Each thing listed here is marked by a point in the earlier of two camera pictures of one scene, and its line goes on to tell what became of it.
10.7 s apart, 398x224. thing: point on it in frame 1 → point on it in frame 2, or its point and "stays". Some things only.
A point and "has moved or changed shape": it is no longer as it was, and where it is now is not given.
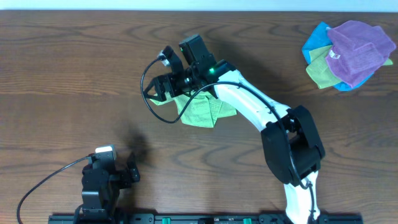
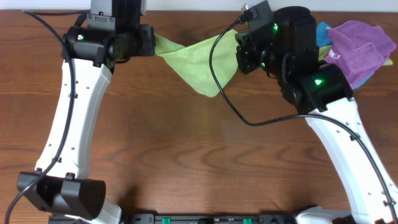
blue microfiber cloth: [321, 38] stays
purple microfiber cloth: [357, 51] stays
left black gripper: [125, 178] → [147, 40]
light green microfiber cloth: [202, 109] has moved or changed shape
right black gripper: [166, 86] → [245, 55]
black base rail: [204, 219] stays
